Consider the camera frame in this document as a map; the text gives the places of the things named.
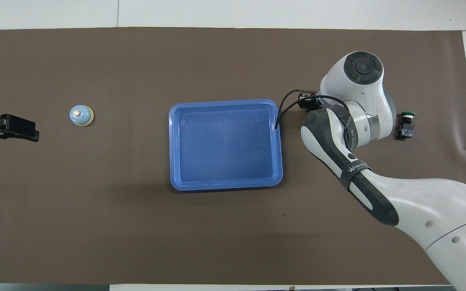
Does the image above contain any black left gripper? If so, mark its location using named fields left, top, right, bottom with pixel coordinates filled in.
left=0, top=104, right=40, bottom=145

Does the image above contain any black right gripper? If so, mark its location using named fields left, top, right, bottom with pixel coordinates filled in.
left=298, top=93, right=325, bottom=114

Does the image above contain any light blue bell knob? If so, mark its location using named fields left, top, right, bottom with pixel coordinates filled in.
left=70, top=105, right=94, bottom=127

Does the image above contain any green mushroom push button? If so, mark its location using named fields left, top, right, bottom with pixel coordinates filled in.
left=396, top=111, right=416, bottom=141

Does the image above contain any blue plastic tray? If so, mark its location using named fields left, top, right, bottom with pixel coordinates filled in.
left=169, top=99, right=283, bottom=192

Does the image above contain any brown table mat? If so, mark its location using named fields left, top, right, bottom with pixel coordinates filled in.
left=0, top=27, right=466, bottom=285

